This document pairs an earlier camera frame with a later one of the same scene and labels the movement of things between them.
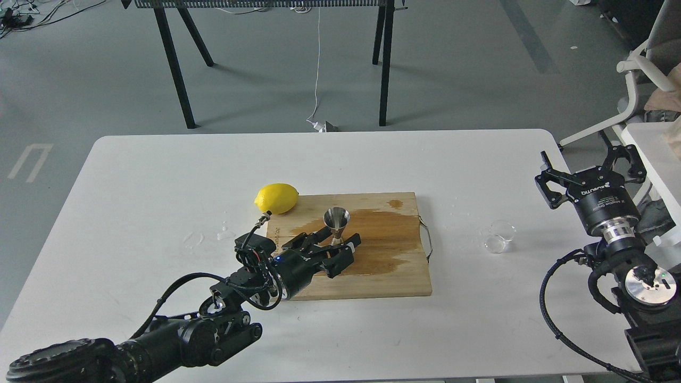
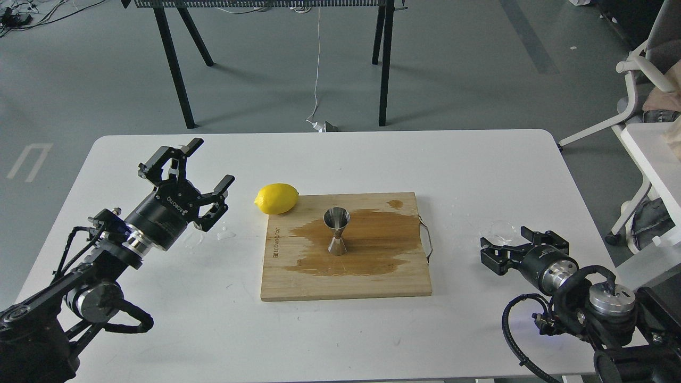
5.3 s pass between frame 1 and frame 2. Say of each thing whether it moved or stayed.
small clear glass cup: stayed
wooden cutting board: stayed
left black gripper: moved
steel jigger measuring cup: stayed
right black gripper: moved
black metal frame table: stayed
